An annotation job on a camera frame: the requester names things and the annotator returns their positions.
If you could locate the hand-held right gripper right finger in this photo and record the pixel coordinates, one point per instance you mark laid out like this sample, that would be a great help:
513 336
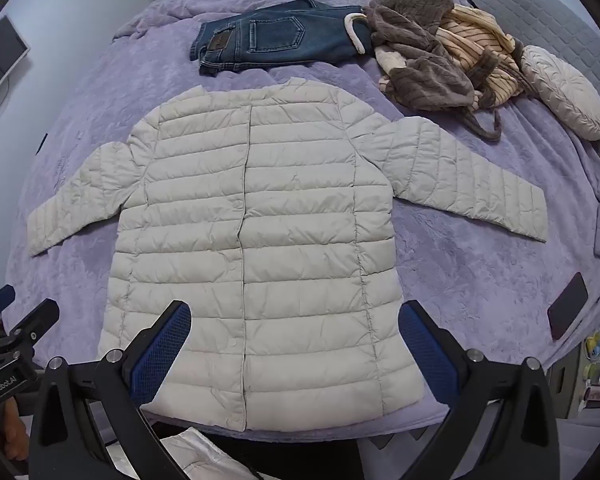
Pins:
430 355

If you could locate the cream striped garment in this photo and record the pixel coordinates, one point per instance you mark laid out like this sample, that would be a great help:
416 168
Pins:
475 45

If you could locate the white padded cloth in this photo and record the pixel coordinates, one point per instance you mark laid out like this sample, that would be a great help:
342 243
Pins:
205 455

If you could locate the person's left hand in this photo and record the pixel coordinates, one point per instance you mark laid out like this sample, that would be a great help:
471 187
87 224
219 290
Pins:
10 417

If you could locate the grey quilted headboard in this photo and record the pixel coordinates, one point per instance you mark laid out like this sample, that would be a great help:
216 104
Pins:
555 15

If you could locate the brown plush garment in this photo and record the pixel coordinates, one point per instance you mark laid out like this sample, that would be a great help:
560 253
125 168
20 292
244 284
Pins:
420 75

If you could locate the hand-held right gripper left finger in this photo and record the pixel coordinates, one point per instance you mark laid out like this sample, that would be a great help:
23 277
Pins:
162 347

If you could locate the grey monitor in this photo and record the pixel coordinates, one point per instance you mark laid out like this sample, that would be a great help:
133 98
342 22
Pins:
2 60

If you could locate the blue denim jeans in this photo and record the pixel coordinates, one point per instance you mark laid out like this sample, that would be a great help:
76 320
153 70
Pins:
260 40

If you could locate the cream quilted puffer jacket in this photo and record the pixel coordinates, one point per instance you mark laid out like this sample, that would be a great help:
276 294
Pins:
280 235

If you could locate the black smartphone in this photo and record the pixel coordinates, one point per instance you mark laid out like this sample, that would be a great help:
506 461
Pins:
567 305

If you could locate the purple embossed blanket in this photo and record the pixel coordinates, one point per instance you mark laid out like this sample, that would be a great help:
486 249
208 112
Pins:
480 260

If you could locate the cream round pleated pillow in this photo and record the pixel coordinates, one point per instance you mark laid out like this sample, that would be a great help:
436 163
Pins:
565 90

